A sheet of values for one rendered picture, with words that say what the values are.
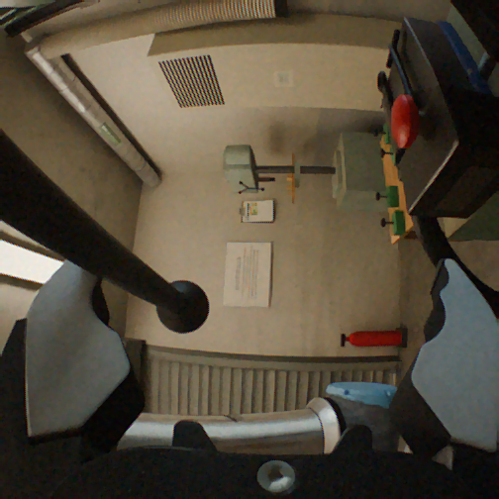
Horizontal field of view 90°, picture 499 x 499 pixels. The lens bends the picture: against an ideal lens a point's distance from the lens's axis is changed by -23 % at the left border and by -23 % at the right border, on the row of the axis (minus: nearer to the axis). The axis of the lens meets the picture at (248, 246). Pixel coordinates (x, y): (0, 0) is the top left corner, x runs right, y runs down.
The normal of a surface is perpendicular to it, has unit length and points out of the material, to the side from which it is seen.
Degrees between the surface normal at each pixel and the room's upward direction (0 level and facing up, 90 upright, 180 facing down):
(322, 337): 90
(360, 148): 90
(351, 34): 90
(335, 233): 90
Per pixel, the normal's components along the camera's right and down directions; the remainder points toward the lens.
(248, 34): -0.12, -0.24
